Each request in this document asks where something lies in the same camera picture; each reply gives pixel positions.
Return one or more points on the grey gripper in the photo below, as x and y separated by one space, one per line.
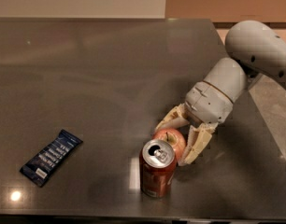
208 103

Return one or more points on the red apple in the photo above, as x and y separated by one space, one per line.
174 138

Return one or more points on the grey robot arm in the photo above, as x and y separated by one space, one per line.
253 49

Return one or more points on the red coke can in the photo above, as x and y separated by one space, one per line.
157 164

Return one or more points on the dark blue snack bar wrapper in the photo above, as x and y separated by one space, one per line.
42 166

